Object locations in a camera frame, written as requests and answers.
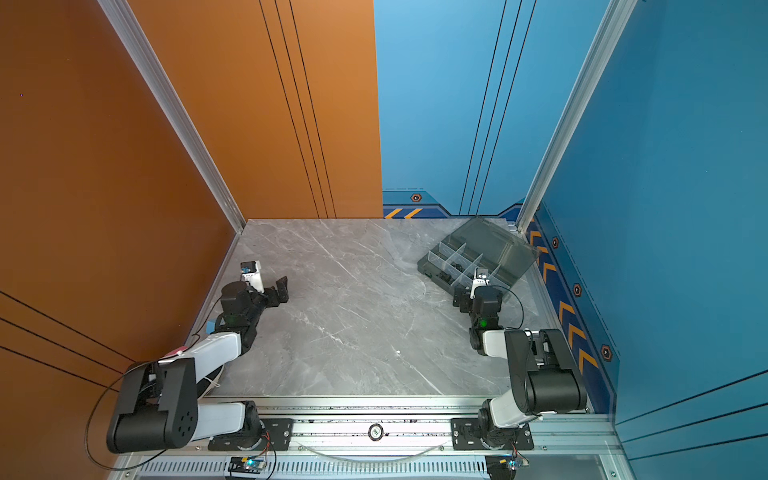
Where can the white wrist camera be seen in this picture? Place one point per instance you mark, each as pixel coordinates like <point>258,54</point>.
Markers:
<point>480,279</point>
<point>251,274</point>

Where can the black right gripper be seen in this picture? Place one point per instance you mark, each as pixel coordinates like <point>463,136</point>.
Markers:
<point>463,295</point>

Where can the green circuit board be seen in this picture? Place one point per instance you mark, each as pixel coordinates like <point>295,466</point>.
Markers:
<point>246,466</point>
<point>505,467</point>

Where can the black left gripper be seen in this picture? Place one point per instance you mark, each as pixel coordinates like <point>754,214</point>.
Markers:
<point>274,301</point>

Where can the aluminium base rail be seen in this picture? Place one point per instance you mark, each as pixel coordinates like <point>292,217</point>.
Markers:
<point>382,437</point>

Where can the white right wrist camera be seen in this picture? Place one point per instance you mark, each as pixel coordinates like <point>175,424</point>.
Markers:
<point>480,279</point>

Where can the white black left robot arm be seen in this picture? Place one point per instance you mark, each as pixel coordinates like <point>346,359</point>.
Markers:
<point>158,405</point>

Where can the green circuit board left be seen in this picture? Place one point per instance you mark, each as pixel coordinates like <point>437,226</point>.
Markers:
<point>246,466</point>

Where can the green circuit board right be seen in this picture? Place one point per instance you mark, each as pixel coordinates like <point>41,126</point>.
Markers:
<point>505,467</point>

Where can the aluminium frame post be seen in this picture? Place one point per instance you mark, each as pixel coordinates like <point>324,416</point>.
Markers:
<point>127,27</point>
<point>610,30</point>

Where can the clear grey compartment organizer box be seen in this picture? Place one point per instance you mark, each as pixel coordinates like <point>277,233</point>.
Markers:
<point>478,244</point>

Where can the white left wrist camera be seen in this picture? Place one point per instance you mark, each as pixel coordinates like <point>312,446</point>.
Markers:
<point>251,274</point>

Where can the aluminium frame post left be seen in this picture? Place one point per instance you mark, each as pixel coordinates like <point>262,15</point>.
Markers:
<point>127,27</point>

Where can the aluminium frame post right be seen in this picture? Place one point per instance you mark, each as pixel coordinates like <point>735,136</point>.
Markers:
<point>610,30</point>

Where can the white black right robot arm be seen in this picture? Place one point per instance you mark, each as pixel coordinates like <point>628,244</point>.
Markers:
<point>543,376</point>

